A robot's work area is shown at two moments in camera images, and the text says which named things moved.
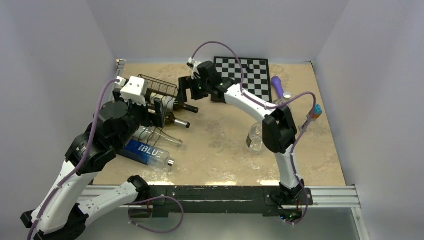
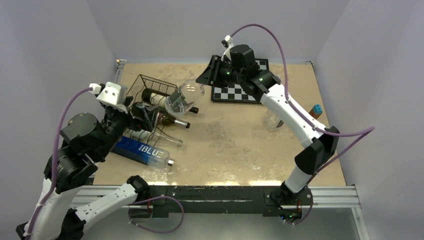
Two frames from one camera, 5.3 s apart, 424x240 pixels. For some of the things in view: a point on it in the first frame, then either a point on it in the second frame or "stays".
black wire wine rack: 152,85 stays
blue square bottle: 147,153 stays
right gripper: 185,83 → 211,75
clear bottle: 254,140 → 184,99
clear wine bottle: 148,133 stays
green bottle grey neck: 170,119 stays
